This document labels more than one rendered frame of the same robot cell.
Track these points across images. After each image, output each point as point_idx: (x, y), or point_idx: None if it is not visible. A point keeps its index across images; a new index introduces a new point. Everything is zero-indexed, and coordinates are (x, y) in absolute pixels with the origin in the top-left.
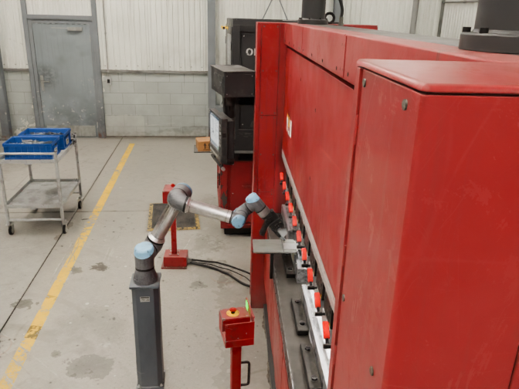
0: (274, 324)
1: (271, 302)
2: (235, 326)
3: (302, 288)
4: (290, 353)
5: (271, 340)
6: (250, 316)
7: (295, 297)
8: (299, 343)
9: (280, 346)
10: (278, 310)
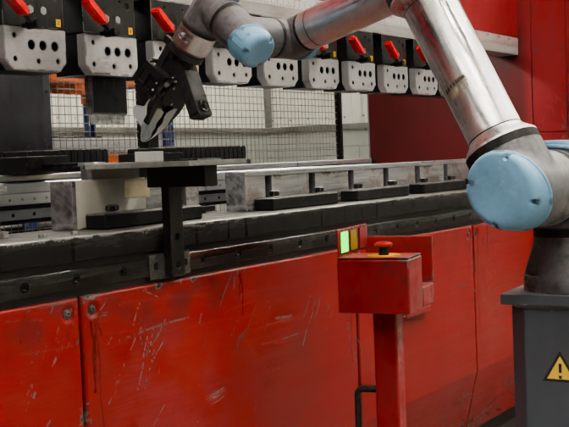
0: (246, 349)
1: (168, 379)
2: (409, 244)
3: (254, 171)
4: (379, 200)
5: None
6: (357, 244)
7: (250, 212)
8: (350, 202)
9: (334, 271)
10: (287, 245)
